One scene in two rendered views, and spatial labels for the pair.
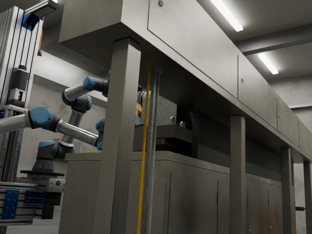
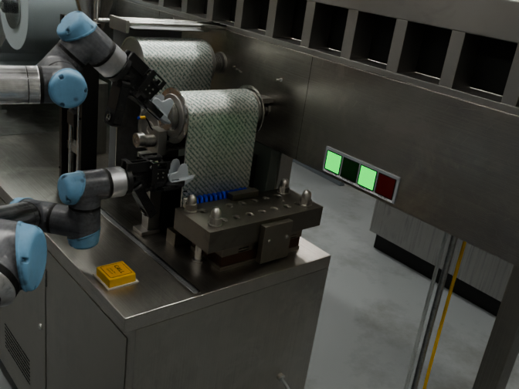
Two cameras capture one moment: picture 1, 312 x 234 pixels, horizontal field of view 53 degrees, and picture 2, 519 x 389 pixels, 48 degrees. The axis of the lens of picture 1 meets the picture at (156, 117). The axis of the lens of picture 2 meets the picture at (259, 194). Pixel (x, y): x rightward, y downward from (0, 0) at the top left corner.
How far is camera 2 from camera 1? 2.14 m
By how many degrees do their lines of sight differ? 85
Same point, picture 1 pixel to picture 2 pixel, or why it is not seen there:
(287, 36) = not seen: outside the picture
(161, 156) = (323, 264)
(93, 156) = (205, 301)
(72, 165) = (150, 335)
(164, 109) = (233, 147)
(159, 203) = (313, 319)
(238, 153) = not seen: hidden behind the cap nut
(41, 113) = (39, 254)
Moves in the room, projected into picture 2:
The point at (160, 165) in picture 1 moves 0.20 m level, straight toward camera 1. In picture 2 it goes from (320, 276) to (389, 294)
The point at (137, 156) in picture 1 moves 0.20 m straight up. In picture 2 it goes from (290, 274) to (301, 208)
